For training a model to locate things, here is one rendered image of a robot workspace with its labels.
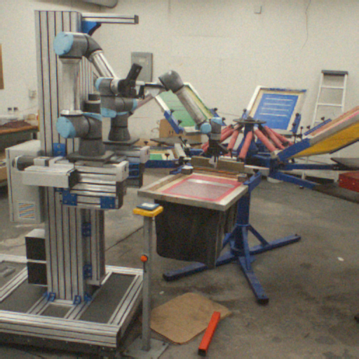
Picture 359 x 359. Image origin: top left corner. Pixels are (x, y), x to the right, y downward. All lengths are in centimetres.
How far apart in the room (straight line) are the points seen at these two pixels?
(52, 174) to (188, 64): 547
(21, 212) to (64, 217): 27
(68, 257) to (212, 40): 528
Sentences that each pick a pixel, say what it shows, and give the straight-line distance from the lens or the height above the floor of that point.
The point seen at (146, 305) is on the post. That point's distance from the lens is 283.
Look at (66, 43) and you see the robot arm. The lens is 235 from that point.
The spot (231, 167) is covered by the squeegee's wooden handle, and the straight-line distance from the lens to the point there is 319.
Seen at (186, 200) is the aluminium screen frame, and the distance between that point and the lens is 266.
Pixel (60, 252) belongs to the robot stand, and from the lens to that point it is 301.
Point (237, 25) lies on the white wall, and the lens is 744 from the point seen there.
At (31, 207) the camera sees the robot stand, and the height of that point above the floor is 87.
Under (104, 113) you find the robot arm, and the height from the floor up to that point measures 152.
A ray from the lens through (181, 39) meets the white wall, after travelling 777.
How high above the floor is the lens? 178
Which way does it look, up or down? 15 degrees down
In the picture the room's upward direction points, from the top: 3 degrees clockwise
